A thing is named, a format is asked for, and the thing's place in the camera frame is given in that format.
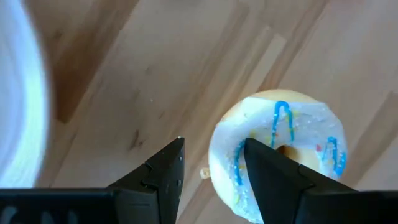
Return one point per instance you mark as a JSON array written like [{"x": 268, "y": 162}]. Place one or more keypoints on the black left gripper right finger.
[{"x": 273, "y": 180}]

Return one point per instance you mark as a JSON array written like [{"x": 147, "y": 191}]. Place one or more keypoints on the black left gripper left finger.
[{"x": 161, "y": 180}]

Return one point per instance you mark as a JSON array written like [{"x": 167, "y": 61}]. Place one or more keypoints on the white iced blue striped donut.
[{"x": 258, "y": 124}]

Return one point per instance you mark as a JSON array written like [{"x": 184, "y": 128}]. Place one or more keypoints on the cream round plate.
[{"x": 18, "y": 109}]

